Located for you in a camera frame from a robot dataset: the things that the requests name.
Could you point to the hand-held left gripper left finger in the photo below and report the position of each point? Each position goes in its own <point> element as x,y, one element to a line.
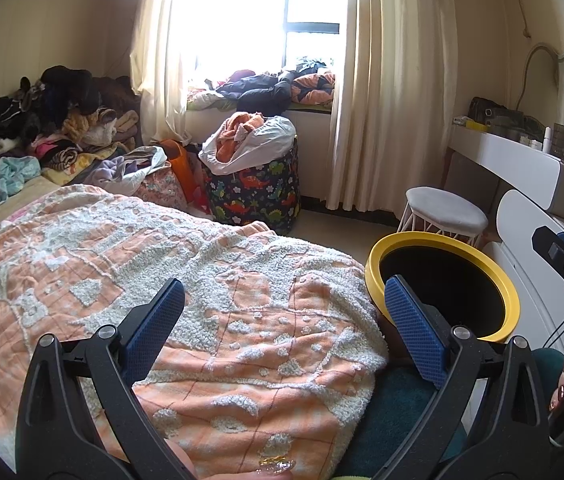
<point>154,330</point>

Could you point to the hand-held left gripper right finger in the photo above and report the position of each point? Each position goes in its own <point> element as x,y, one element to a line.
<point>414,325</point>

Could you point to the yellow rim black trash bin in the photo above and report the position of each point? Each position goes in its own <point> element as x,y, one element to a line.
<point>441,240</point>

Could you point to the person's left hand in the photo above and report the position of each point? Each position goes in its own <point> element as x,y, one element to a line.
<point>182,460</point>

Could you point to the orange and white blanket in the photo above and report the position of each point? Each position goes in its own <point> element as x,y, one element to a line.
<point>112,260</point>

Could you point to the teal rug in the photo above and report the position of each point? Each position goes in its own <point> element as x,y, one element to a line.
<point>396,410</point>

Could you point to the white vanity desk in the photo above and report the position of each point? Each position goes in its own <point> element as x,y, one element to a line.
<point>511,160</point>

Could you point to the white bottle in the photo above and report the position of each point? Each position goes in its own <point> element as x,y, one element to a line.
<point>547,140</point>

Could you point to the yellow box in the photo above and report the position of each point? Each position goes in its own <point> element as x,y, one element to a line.
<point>474,125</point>

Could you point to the pink floral bag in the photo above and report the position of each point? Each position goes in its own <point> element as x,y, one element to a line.
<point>162,190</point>

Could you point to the dark green bag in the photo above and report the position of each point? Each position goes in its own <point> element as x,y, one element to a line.
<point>486,110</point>

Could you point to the lavender cloth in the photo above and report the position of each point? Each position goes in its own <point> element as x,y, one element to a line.
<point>112,172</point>

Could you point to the dinosaur print laundry basket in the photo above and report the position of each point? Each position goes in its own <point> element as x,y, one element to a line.
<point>252,195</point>

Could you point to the orange bag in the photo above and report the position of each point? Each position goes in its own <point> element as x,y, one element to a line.
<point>182,165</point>

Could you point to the beige bed sheet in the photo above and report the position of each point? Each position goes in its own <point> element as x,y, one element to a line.
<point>37,192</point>

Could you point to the light blue cloth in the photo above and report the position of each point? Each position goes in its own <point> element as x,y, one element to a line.
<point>12,172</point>

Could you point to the cream curtain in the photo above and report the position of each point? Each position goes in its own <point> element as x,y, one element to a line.
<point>391,85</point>
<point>157,60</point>

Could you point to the orange towel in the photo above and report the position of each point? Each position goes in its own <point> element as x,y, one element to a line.
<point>242,125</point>

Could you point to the large white laundry bag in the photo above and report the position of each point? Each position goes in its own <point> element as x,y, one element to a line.
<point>272,135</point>

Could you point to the white patterned cloth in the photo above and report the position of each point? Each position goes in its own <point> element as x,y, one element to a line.
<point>202,100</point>

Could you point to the orange patterned quilt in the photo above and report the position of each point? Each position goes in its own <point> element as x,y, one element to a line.
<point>319,87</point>

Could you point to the pile of clothes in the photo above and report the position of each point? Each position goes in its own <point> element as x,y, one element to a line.
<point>62,90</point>

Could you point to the dark blue jacket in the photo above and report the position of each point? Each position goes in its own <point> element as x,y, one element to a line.
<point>262,90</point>

